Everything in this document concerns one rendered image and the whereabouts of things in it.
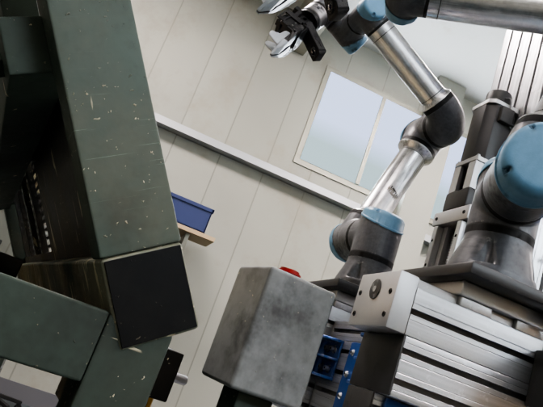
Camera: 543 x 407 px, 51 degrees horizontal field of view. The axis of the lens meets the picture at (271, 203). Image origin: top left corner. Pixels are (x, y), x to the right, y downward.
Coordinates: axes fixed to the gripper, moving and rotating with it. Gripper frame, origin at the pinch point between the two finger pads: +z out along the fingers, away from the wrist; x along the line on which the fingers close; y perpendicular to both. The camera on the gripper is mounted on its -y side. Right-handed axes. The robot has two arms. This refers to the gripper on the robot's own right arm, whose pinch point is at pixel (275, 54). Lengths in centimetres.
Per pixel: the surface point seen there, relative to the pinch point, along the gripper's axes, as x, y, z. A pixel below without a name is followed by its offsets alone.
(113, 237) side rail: 35, -20, 85
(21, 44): 41, 6, 76
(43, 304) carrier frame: 32, -20, 96
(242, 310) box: 25, -39, 75
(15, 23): 42, 9, 75
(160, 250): 34, -25, 81
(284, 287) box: 30, -41, 71
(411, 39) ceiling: -190, 9, -341
